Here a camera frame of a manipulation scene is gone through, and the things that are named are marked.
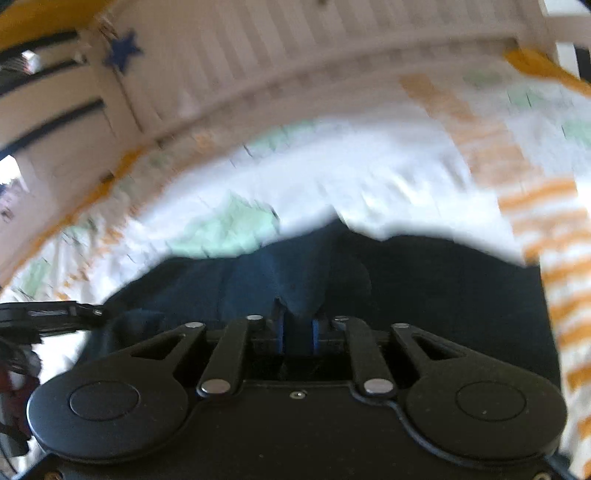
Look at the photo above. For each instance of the white quilt with orange stripes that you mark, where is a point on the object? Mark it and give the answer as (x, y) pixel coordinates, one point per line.
(369, 180)

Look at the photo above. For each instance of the blue star decoration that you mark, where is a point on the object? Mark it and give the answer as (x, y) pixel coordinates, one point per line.
(122, 51)

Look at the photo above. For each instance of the white wooden bed frame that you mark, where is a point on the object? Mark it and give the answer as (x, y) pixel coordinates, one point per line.
(277, 50)

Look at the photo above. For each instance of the yellow bed sheet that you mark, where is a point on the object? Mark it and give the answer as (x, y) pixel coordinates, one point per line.
(540, 67)

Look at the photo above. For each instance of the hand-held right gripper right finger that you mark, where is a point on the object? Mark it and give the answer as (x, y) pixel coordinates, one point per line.
(316, 336)

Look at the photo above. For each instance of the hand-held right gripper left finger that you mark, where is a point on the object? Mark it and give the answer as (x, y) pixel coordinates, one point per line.
(280, 334)

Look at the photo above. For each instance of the dark navy zip hoodie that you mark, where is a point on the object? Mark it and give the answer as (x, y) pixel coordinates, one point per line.
(438, 286)

